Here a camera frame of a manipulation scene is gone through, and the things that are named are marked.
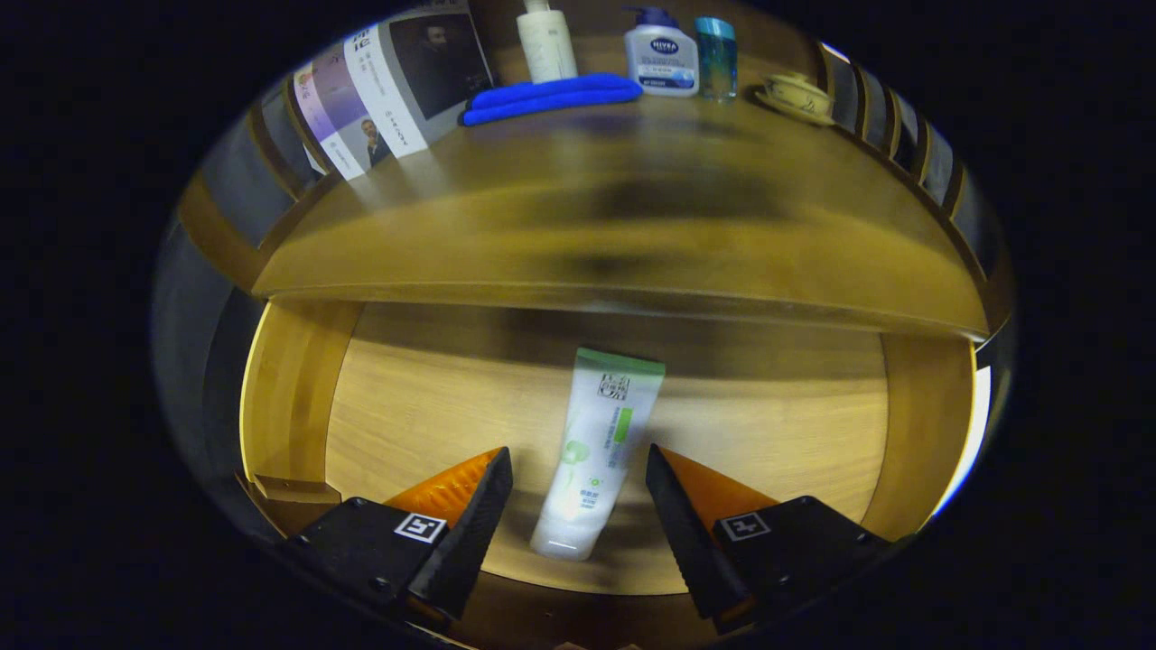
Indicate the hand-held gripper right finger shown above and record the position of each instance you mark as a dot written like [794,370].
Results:
[677,533]

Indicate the brown wooden cabinet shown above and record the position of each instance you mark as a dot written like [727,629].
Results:
[596,41]

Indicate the white pump bottle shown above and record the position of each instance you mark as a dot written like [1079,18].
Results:
[546,45]

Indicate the black backdrop cloth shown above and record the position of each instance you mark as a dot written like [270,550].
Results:
[181,343]

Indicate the white bottle with blue cap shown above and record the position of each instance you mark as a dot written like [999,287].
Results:
[662,59]

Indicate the ceramic lidded teacup with saucer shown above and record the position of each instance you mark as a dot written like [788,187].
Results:
[797,95]

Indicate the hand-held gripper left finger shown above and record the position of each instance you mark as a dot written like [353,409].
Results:
[479,515]

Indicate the purple book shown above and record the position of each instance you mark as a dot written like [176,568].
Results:
[339,108]

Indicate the teal blue bottle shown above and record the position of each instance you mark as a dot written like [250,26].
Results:
[716,59]

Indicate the white book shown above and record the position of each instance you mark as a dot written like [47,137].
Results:
[397,81]

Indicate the white and green tube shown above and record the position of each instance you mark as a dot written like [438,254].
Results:
[596,451]

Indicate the brown wooden countertop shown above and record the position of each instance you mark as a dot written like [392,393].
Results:
[677,244]

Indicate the blue folded cloth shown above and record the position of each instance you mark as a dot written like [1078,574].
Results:
[551,95]

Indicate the brown wooden drawer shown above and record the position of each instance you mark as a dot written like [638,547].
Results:
[768,433]

